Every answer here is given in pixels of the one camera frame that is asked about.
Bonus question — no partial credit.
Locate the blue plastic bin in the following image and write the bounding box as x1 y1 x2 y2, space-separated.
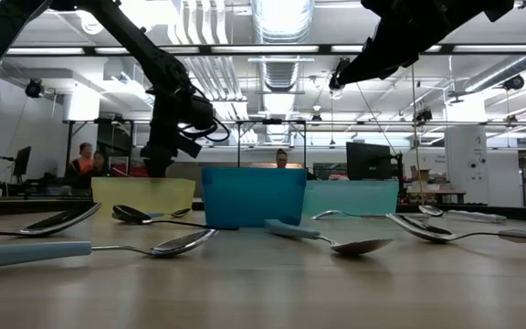
201 166 309 228

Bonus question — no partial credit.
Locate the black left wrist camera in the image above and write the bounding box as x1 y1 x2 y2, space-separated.
175 94 216 159

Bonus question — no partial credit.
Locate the person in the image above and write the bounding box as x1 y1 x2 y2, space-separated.
89 150 109 178
274 148 291 169
71 141 96 184

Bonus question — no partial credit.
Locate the black left wrist camera cable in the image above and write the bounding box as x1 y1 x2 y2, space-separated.
198 86 231 143

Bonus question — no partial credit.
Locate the spoon with plain blue handle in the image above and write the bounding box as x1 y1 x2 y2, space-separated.
0 228 220 271
146 207 194 219
263 218 394 257

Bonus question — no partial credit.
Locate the black computer monitor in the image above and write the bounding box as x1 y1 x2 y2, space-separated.
345 141 393 182

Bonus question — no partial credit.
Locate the yellow plastic bin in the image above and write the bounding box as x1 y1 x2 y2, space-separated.
90 176 196 216

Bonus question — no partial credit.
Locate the black ceiling spotlight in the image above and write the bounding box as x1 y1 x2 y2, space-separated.
24 78 45 100
328 58 353 91
502 74 526 91

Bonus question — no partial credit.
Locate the black metal workstation frame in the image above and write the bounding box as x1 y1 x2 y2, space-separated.
64 118 309 170

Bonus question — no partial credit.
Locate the black beam with light strips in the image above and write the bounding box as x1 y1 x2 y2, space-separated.
0 43 526 57

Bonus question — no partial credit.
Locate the spoon with patterned blue handle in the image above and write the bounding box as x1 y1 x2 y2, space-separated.
384 212 526 249
310 209 430 222
417 204 509 225

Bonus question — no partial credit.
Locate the small black monitor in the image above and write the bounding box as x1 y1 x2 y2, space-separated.
13 145 33 178

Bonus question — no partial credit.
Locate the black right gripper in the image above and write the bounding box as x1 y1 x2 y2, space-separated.
338 0 447 88

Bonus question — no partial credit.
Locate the cardboard box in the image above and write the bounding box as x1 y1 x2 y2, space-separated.
409 164 432 183

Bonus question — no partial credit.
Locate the silver ribbed ventilation duct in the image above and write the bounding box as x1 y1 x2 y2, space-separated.
249 0 315 92

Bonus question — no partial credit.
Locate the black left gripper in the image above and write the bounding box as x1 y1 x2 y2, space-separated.
140 89 191 178

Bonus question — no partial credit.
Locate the teal plastic bin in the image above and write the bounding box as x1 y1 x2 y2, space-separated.
302 179 400 218

